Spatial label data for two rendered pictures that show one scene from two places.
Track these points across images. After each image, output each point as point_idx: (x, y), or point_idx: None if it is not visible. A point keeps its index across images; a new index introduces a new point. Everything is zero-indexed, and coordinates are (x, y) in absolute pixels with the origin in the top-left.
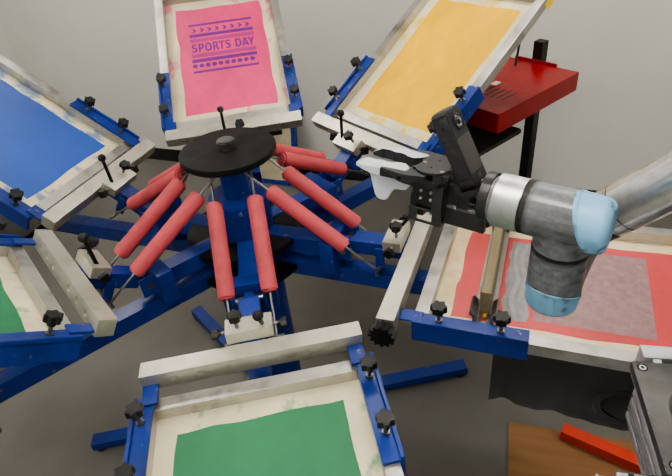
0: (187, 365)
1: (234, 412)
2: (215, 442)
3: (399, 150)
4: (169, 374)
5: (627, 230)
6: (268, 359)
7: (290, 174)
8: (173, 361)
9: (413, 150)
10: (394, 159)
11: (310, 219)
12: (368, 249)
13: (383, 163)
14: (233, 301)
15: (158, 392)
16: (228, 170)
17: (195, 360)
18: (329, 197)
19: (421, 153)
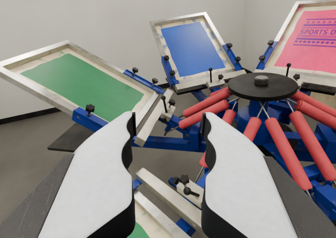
0: (153, 185)
1: (153, 229)
2: (131, 235)
3: (227, 141)
4: (145, 182)
5: None
6: (187, 219)
7: (295, 117)
8: (151, 177)
9: (269, 169)
10: (205, 156)
11: (287, 153)
12: (327, 204)
13: (99, 148)
14: (205, 170)
15: (137, 186)
16: (246, 95)
17: (158, 185)
18: (318, 147)
19: (276, 206)
